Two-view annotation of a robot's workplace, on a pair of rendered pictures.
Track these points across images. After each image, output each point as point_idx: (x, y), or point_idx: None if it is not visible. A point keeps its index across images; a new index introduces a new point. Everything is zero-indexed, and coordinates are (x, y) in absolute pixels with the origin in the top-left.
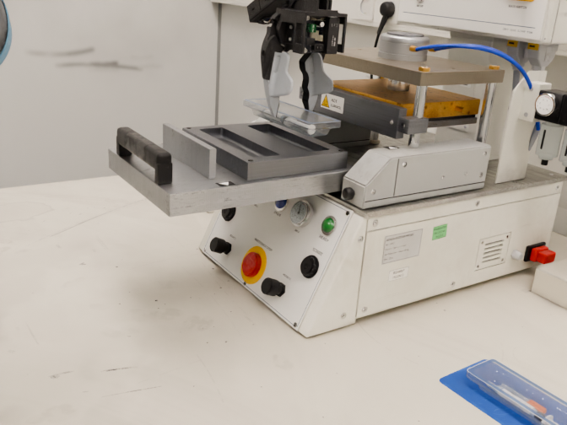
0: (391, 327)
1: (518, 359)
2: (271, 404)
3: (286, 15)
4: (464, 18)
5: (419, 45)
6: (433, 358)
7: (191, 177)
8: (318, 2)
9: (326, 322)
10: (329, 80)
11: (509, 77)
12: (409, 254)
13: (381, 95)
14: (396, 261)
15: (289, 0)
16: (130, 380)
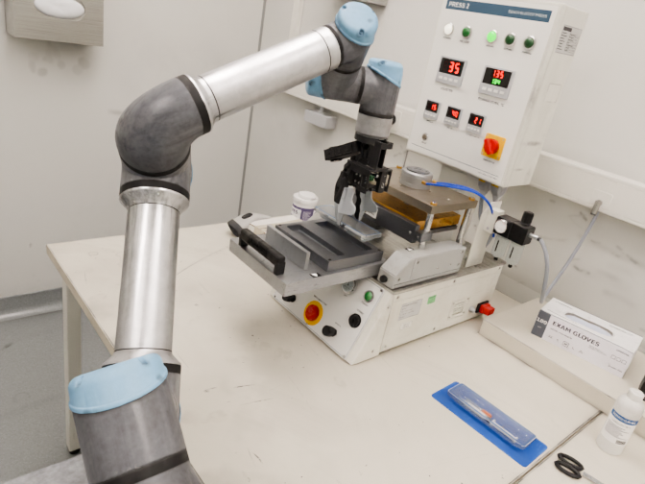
0: (399, 358)
1: (474, 381)
2: (339, 410)
3: (355, 167)
4: (453, 158)
5: (427, 180)
6: (426, 380)
7: (292, 268)
8: (377, 164)
9: (363, 355)
10: (375, 205)
11: (476, 195)
12: (413, 313)
13: (402, 211)
14: (406, 318)
15: (356, 156)
16: (252, 394)
